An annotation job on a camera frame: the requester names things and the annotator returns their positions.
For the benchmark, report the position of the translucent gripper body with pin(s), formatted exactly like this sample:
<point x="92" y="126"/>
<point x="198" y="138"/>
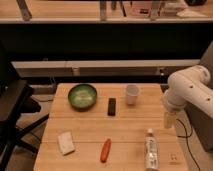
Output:
<point x="169" y="119"/>

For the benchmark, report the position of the clear plastic bottle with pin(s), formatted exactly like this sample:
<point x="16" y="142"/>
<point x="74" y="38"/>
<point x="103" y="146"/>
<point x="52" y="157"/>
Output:
<point x="151" y="152"/>

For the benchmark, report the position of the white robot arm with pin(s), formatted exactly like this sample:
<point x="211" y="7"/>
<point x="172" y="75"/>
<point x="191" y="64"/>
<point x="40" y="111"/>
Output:
<point x="187" y="86"/>

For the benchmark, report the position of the green ceramic bowl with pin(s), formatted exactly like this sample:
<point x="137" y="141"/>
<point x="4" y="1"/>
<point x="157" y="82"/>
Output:
<point x="82" y="96"/>

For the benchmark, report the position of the white paper cup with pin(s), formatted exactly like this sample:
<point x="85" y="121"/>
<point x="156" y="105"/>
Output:
<point x="131" y="94"/>

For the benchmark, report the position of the black rectangular remote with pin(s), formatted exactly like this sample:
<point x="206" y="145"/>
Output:
<point x="112" y="107"/>

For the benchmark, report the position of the orange carrot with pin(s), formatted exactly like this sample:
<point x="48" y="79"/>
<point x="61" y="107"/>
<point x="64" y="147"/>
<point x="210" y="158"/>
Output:
<point x="105" y="150"/>

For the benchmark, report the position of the white sponge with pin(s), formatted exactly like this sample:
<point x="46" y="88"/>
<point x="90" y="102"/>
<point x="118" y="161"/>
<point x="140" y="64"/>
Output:
<point x="66" y="144"/>

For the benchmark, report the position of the black chair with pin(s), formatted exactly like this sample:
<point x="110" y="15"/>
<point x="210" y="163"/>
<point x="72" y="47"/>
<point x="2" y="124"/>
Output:
<point x="15" y="99"/>

